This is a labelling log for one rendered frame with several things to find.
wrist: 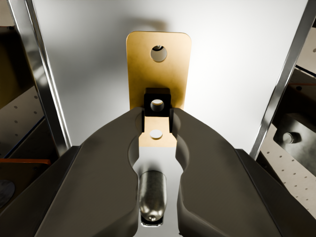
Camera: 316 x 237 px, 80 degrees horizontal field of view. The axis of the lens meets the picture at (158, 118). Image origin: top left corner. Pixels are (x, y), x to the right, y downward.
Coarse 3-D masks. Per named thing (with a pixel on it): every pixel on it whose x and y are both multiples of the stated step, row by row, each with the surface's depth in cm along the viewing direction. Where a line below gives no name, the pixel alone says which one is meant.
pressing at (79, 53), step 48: (48, 0) 13; (96, 0) 13; (144, 0) 13; (192, 0) 13; (240, 0) 13; (288, 0) 13; (48, 48) 15; (96, 48) 15; (192, 48) 15; (240, 48) 15; (288, 48) 15; (48, 96) 17; (96, 96) 17; (192, 96) 17; (240, 96) 17; (240, 144) 20
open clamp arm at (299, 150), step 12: (288, 120) 20; (300, 120) 19; (312, 120) 19; (276, 132) 21; (288, 132) 20; (300, 132) 18; (312, 132) 17; (288, 144) 20; (300, 144) 19; (312, 144) 17; (300, 156) 19; (312, 156) 17; (312, 168) 18
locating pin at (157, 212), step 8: (144, 176) 22; (152, 176) 21; (160, 176) 22; (144, 184) 21; (152, 184) 20; (160, 184) 21; (144, 192) 20; (152, 192) 20; (160, 192) 20; (144, 200) 19; (152, 200) 19; (160, 200) 19; (144, 208) 19; (152, 208) 19; (160, 208) 19; (144, 216) 19; (152, 216) 19; (160, 216) 19
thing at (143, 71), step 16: (144, 32) 11; (160, 32) 11; (176, 32) 11; (128, 48) 11; (144, 48) 11; (176, 48) 11; (128, 64) 12; (144, 64) 12; (160, 64) 12; (176, 64) 12; (128, 80) 12; (144, 80) 12; (160, 80) 12; (176, 80) 12; (144, 96) 12; (160, 96) 12; (176, 96) 13; (160, 112) 12; (160, 128) 14; (144, 144) 15; (160, 144) 15
